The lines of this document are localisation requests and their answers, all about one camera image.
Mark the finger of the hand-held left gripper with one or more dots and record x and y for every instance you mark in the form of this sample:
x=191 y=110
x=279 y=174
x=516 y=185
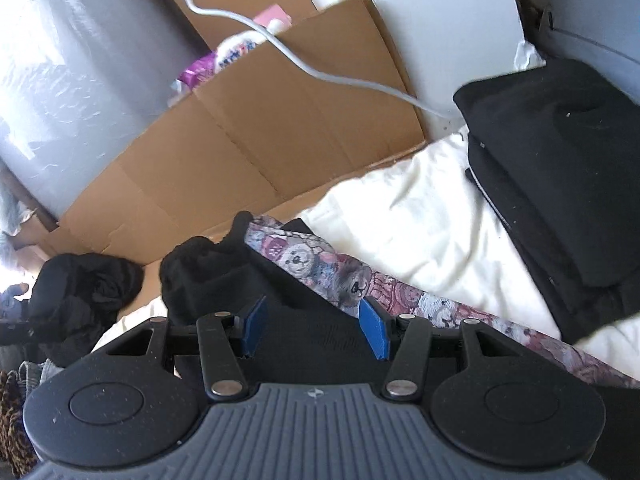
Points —
x=17 y=333

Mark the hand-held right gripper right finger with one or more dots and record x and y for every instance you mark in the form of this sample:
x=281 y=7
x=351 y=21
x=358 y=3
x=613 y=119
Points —
x=372 y=331

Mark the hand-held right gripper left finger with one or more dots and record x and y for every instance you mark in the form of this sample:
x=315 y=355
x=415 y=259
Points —
x=255 y=329

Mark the plain black garment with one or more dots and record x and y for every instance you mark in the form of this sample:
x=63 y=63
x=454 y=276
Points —
x=80 y=300

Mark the black pants with floral stripes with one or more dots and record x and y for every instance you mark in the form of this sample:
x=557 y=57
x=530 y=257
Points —
x=210 y=270

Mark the stack of folded black clothes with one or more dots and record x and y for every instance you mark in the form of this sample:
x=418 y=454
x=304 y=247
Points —
x=550 y=170

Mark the grey knit sweater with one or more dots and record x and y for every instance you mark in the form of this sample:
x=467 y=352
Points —
x=40 y=374

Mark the leopard print garment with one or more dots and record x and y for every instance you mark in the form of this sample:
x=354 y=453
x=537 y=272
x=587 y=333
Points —
x=15 y=425

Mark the brown cardboard box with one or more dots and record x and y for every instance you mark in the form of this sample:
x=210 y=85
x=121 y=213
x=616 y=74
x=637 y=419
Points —
x=30 y=232

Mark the cream printed bed sheet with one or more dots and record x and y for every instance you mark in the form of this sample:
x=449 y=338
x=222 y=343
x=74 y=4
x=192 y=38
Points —
x=410 y=220

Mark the flat cardboard sheet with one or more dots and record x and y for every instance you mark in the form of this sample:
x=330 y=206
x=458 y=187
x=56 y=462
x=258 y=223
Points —
x=225 y=135

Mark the purple refill pouch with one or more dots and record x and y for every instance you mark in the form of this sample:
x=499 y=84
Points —
x=200 y=67

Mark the grey plastic-wrapped mattress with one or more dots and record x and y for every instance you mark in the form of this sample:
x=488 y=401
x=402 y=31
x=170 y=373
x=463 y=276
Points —
x=75 y=60

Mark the pink packet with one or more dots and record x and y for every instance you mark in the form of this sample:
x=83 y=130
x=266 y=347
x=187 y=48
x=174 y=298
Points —
x=272 y=17

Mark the grey bag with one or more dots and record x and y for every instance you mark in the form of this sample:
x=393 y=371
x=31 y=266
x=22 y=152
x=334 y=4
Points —
x=595 y=5

